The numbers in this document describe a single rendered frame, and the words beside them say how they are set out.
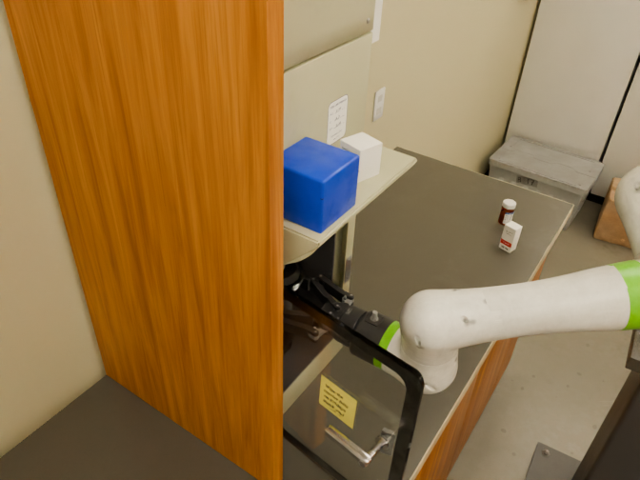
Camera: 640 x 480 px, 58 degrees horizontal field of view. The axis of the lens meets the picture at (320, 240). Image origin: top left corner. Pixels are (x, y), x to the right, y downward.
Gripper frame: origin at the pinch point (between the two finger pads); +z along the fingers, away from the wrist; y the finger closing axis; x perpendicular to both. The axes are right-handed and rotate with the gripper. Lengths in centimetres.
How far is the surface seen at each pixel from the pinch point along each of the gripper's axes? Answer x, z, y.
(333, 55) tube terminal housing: -51, -9, -3
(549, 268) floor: 120, -29, -211
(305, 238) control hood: -31.1, -18.0, 16.7
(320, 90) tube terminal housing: -46.0, -8.8, 0.2
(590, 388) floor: 120, -69, -136
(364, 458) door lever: -1.2, -35.4, 24.3
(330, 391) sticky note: -3.2, -24.9, 18.3
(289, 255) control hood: -26.6, -15.1, 16.7
